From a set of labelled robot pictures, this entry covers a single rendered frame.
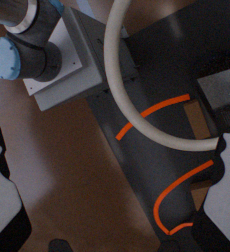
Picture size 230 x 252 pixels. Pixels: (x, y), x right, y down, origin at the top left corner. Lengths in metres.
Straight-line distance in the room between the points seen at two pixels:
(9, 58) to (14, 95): 1.73
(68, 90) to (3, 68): 0.36
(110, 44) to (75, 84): 0.59
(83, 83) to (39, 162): 1.70
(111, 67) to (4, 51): 0.44
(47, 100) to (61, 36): 0.34
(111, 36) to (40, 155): 2.14
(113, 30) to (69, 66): 0.53
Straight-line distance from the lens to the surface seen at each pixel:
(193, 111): 1.59
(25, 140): 2.51
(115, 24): 0.39
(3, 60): 0.75
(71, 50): 0.90
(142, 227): 2.41
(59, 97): 1.02
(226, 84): 0.99
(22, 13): 0.66
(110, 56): 0.40
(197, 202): 1.96
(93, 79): 0.92
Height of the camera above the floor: 1.69
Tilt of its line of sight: 65 degrees down
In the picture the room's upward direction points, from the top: 132 degrees counter-clockwise
